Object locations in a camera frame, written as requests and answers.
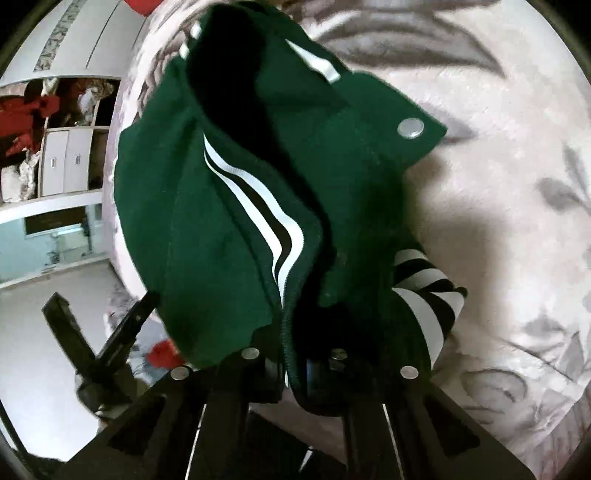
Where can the red quilt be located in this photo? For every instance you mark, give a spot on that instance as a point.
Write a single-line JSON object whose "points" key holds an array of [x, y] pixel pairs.
{"points": [[138, 5]]}

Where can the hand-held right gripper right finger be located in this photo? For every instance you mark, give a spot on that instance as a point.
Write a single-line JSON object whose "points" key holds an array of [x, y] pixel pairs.
{"points": [[369, 415]]}

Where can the green white varsity jacket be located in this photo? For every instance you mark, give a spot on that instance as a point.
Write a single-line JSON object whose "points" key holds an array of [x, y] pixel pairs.
{"points": [[184, 207]]}

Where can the red soft item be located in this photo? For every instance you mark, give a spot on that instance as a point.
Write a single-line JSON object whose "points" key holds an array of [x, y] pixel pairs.
{"points": [[164, 355]]}

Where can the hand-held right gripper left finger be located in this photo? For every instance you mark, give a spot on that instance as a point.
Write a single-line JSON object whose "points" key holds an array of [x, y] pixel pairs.
{"points": [[221, 406]]}

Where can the red hanging clothes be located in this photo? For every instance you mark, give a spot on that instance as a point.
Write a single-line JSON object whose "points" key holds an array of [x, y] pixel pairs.
{"points": [[23, 120]]}

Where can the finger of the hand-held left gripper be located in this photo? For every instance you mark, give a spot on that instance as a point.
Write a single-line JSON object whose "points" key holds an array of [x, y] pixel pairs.
{"points": [[131, 323], [62, 318]]}

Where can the floral bed blanket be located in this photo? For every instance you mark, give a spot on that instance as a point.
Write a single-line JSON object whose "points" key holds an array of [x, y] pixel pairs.
{"points": [[508, 138]]}

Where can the white drawer unit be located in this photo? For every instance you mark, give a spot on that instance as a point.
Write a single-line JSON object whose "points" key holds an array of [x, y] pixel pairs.
{"points": [[69, 159]]}

